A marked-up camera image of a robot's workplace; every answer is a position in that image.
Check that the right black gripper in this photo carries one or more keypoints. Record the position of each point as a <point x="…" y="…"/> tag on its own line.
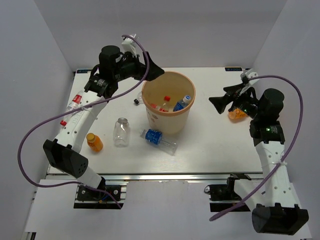
<point x="220" y="102"/>

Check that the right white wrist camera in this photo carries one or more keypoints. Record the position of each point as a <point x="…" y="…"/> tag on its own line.
<point x="249" y="77"/>

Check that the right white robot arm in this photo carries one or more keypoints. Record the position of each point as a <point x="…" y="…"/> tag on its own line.
<point x="274" y="208"/>

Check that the clear bottle black cap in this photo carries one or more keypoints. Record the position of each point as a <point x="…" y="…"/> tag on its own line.
<point x="138" y="100"/>

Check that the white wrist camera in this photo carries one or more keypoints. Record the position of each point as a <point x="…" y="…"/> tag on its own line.
<point x="249" y="77"/>
<point x="129" y="45"/>

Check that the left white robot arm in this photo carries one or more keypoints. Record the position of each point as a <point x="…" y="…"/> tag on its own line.
<point x="63" y="153"/>

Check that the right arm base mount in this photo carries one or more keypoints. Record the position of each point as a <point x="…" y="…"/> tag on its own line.
<point x="223" y="196"/>

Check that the orange juice bottle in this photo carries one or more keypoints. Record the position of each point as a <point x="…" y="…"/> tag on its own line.
<point x="94" y="142"/>
<point x="237" y="115"/>

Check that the clear capless bottle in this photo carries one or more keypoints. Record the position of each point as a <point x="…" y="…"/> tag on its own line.
<point x="121" y="133"/>

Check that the blue label bottle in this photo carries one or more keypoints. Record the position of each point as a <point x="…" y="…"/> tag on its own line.
<point x="183" y="103"/>
<point x="159" y="140"/>

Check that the red cap labelled bottle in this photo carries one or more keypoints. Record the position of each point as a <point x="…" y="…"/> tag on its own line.
<point x="165" y="106"/>

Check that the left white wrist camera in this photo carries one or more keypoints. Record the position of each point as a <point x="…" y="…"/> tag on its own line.
<point x="129" y="45"/>

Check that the long red label bottle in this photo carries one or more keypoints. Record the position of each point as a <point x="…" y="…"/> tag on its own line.
<point x="71" y="106"/>

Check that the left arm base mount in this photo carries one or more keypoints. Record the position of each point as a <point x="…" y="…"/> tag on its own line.
<point x="112" y="197"/>

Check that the beige plastic bin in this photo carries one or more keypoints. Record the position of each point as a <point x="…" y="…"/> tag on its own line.
<point x="175" y="85"/>

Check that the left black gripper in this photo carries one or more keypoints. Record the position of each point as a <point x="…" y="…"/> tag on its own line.
<point x="141" y="68"/>

